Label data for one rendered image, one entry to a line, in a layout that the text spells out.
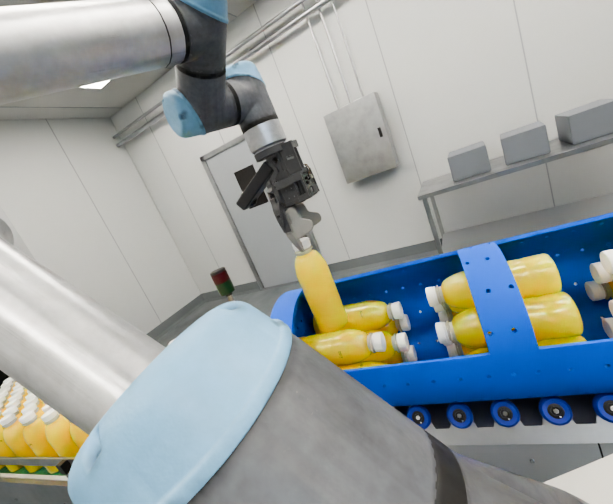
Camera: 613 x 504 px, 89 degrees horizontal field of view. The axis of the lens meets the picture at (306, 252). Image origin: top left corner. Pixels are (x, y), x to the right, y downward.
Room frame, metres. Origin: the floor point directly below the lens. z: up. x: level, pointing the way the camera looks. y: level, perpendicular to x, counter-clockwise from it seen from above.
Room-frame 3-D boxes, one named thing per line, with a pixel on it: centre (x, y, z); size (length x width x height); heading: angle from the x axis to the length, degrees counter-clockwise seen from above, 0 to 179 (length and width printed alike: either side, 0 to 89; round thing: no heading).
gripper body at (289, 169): (0.65, -0.02, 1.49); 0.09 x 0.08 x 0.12; 66
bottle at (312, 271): (0.66, 0.00, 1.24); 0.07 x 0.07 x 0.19
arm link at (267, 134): (0.65, -0.01, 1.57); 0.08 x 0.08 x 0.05
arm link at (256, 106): (0.65, -0.01, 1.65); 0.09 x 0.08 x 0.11; 124
